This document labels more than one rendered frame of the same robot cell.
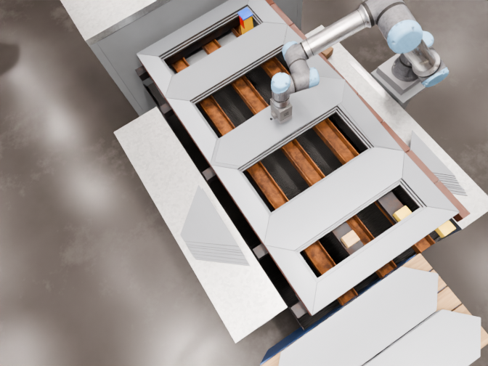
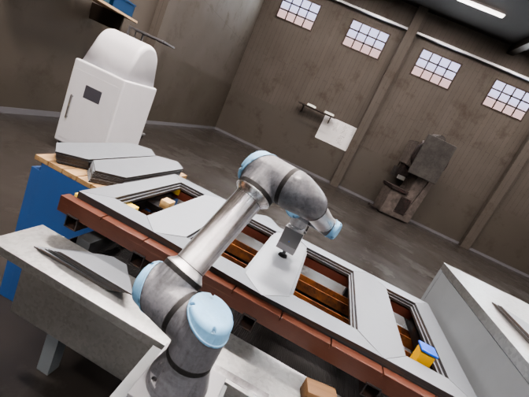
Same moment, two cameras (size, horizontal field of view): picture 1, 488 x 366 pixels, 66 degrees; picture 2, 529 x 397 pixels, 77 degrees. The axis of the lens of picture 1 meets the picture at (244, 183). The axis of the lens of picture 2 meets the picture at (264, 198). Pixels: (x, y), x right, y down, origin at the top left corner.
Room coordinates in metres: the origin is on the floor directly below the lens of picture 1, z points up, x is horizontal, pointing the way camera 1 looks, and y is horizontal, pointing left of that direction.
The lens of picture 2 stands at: (1.27, -1.57, 1.41)
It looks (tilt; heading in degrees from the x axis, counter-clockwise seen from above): 14 degrees down; 115
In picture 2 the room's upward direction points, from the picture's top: 25 degrees clockwise
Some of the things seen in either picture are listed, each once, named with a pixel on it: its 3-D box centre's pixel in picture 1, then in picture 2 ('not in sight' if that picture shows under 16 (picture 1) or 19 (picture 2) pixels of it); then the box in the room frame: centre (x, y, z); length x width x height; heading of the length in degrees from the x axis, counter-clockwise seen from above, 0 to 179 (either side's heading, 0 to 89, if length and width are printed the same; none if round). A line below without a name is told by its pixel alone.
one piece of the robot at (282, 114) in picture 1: (278, 108); (292, 237); (0.84, -0.24, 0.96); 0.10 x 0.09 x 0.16; 104
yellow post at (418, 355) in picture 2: (247, 28); (412, 372); (1.48, -0.26, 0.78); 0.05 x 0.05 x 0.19; 17
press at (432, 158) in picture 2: not in sight; (409, 174); (0.17, 9.51, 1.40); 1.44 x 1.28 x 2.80; 20
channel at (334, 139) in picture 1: (313, 115); not in sight; (0.90, -0.44, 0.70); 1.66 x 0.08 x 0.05; 17
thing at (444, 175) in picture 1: (428, 168); (94, 264); (0.45, -0.86, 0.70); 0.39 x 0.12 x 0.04; 17
